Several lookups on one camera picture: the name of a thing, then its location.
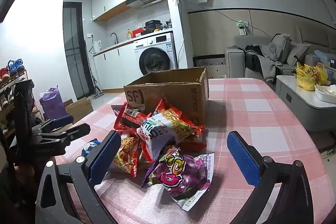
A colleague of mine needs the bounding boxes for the grey cushion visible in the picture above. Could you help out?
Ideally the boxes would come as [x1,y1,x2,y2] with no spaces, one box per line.
[272,33,292,56]

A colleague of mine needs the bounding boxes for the black clothing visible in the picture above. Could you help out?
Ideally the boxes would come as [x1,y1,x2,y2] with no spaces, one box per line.
[244,44,265,72]

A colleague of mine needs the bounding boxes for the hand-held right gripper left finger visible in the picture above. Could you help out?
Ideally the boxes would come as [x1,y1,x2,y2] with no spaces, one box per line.
[35,130,122,224]

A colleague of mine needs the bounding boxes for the small floor cardboard box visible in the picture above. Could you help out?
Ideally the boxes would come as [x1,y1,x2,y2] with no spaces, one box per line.
[63,97,94,123]

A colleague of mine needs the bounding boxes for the grey clothing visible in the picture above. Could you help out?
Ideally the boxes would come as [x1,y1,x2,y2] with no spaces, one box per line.
[260,43,284,81]

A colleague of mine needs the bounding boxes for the purple bag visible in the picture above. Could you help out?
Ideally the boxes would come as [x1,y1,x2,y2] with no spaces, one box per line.
[39,87,68,121]

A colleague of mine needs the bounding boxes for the grey sofa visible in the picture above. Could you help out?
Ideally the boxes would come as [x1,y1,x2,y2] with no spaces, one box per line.
[226,27,336,83]

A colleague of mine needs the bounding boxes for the purple snack packet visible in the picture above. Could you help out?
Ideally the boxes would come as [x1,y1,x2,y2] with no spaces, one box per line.
[142,148,215,211]

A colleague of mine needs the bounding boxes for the brown cardboard box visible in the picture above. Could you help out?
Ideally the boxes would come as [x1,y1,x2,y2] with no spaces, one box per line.
[124,67,210,126]

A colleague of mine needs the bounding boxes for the white washing machine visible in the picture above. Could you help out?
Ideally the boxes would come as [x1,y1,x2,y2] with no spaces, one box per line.
[134,32,179,76]

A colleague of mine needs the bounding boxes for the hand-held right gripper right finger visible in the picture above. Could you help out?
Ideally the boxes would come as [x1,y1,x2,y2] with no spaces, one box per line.
[227,131,314,224]

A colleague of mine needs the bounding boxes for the white base cabinets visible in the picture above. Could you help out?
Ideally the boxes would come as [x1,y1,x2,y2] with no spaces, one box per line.
[93,44,139,90]

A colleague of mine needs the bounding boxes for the yellow plastic bag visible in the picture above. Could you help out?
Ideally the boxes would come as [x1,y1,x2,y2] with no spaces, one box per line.
[296,62,328,90]

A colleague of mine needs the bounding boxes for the wooden shoe rack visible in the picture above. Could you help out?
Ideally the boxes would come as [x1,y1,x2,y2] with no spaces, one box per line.
[0,69,40,135]

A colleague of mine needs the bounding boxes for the blue pillow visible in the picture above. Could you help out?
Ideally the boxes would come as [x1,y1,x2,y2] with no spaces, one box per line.
[314,49,336,67]

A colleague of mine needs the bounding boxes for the black rice cooker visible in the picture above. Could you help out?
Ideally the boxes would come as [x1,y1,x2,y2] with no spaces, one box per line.
[145,20,162,33]

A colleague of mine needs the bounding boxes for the white food container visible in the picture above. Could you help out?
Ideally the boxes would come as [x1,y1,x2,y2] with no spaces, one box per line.
[314,84,336,104]

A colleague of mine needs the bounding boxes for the silver range hood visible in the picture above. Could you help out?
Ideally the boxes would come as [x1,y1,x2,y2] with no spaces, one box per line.
[126,0,167,10]

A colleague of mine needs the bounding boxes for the white coffee table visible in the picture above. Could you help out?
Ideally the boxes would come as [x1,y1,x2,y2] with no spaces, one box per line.
[276,75,336,132]

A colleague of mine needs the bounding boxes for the white power strip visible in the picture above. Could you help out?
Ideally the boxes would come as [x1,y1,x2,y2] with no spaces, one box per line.
[236,21,250,35]

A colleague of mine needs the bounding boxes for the blue snack packet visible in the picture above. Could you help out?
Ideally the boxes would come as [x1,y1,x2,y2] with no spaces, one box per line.
[82,139,101,157]

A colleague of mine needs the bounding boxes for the red snack packet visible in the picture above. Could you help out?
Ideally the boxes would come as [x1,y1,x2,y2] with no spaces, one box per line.
[112,103,151,135]

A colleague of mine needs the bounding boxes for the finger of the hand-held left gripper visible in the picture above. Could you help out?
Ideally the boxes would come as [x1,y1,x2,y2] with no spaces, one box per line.
[37,123,91,147]
[31,115,74,133]

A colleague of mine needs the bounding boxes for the black patterned panel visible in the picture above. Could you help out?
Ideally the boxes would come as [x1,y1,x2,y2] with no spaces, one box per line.
[193,55,227,68]

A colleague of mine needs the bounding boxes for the white and orange noodle packet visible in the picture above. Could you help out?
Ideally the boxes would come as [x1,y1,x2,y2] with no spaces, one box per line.
[136,98,208,161]

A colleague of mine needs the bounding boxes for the light beige cushion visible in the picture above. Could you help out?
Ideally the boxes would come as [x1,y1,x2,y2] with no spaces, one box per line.
[286,42,311,65]

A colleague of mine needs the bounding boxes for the orange noodle snack packet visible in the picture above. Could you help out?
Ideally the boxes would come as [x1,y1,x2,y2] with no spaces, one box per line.
[110,135,141,178]

